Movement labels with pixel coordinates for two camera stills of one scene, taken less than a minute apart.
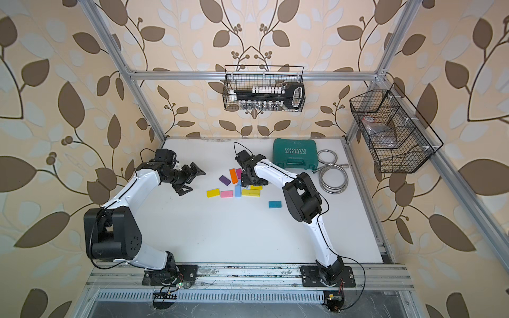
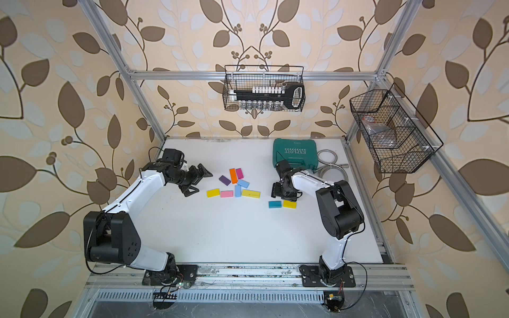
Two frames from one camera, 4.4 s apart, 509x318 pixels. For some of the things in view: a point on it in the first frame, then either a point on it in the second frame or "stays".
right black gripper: x=244 y=181 -> x=276 y=191
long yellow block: x=251 y=193 stays
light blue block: x=238 y=191 stays
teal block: x=275 y=205 stays
